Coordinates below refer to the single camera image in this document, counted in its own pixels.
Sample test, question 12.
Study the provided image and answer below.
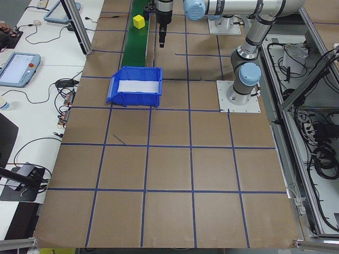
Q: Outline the yellow foam block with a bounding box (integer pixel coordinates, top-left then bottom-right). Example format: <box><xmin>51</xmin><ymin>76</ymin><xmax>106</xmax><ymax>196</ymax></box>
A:
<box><xmin>132</xmin><ymin>15</ymin><xmax>146</xmax><ymax>29</ymax></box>

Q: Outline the brown circuit board strip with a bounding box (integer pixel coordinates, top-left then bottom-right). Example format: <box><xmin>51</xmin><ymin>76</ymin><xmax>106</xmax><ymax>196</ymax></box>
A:
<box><xmin>57</xmin><ymin>90</ymin><xmax>76</xmax><ymax>129</ymax></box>

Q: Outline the blue grey teach pendant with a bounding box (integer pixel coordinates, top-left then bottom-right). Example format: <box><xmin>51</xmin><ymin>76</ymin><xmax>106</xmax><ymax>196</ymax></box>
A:
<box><xmin>0</xmin><ymin>52</ymin><xmax>41</xmax><ymax>88</ymax></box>
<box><xmin>43</xmin><ymin>0</ymin><xmax>82</xmax><ymax>25</ymax></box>

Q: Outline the green conveyor belt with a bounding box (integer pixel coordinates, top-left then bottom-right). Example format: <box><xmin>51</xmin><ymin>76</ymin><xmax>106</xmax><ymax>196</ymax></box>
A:
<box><xmin>121</xmin><ymin>0</ymin><xmax>152</xmax><ymax>67</ymax></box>

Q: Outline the small red circuit board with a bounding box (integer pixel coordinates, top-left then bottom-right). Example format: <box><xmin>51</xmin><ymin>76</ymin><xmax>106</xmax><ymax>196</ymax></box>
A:
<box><xmin>8</xmin><ymin>29</ymin><xmax>24</xmax><ymax>45</ymax></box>

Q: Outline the aluminium profile post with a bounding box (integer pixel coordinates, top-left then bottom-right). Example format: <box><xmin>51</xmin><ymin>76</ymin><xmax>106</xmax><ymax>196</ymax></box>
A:
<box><xmin>60</xmin><ymin>0</ymin><xmax>93</xmax><ymax>55</ymax></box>

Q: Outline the black camera stand base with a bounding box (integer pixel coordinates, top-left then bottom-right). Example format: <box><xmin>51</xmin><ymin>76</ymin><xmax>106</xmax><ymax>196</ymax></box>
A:
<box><xmin>0</xmin><ymin>165</ymin><xmax>46</xmax><ymax>203</ymax></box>

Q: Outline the black stand rod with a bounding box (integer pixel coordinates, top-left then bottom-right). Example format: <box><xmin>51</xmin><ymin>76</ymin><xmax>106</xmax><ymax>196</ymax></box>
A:
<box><xmin>0</xmin><ymin>166</ymin><xmax>44</xmax><ymax>187</ymax></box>

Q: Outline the V-shaped aluminium frame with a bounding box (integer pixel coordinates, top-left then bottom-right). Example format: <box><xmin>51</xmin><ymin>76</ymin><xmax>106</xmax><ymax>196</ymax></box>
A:
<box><xmin>254</xmin><ymin>0</ymin><xmax>339</xmax><ymax>239</ymax></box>

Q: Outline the aluminium profile bar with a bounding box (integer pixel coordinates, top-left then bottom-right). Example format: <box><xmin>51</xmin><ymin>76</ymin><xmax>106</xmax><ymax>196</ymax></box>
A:
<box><xmin>292</xmin><ymin>238</ymin><xmax>339</xmax><ymax>250</ymax></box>
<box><xmin>0</xmin><ymin>237</ymin><xmax>39</xmax><ymax>251</ymax></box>

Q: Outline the blue plastic storage bin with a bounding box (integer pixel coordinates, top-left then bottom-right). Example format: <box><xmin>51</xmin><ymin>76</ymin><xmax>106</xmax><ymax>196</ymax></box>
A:
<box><xmin>106</xmin><ymin>66</ymin><xmax>163</xmax><ymax>107</ymax></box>

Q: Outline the black cable coil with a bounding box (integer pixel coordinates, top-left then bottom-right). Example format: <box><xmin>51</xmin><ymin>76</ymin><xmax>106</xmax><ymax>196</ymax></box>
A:
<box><xmin>306</xmin><ymin>146</ymin><xmax>337</xmax><ymax>181</ymax></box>

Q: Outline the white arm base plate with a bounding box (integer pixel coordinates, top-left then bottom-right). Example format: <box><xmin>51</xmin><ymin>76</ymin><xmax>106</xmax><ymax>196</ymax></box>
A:
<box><xmin>216</xmin><ymin>80</ymin><xmax>262</xmax><ymax>114</ymax></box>
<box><xmin>208</xmin><ymin>15</ymin><xmax>242</xmax><ymax>37</ymax></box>

